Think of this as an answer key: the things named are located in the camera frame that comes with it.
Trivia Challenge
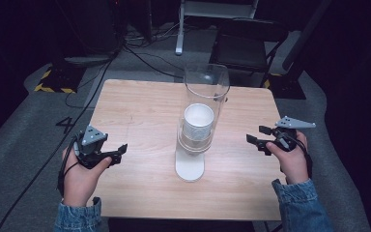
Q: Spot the black folding chair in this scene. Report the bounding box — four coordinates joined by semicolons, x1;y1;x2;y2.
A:
208;16;290;89

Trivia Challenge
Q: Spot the black yellow striped base plate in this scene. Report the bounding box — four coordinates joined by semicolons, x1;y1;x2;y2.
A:
33;63;79;95

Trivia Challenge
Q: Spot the clear tube cup dispenser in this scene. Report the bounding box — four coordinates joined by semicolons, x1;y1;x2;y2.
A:
174;63;232;184

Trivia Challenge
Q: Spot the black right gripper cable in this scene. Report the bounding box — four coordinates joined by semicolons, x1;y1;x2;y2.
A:
286;131;314;180

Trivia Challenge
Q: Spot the thin black floor cable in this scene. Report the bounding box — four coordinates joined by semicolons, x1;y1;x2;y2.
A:
122;44;186;80

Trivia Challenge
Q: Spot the person's right hand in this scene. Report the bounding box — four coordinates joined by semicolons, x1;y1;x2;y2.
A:
265;130;310;186

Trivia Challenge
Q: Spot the long black floor cable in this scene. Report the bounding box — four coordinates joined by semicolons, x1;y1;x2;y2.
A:
0;47;124;232

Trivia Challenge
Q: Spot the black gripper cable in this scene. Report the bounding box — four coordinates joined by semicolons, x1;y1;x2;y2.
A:
56;136;80;198
286;131;314;180

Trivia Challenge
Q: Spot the black slanted stand with base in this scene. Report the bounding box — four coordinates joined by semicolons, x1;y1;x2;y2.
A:
263;0;333;101

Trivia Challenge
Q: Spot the white metal stand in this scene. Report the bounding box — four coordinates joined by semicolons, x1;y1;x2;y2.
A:
174;0;261;57

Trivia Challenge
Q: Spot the person's left hand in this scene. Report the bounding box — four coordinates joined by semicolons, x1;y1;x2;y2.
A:
61;146;113;208

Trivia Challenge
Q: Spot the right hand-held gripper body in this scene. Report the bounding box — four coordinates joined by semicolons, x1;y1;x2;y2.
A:
270;115;317;153

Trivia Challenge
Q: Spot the white paper cup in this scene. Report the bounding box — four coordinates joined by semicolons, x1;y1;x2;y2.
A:
181;102;215;143

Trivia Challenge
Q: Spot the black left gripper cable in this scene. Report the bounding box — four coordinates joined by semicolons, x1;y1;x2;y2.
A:
56;136;80;198

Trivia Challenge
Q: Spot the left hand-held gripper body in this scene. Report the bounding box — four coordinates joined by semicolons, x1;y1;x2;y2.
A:
73;124;114;170

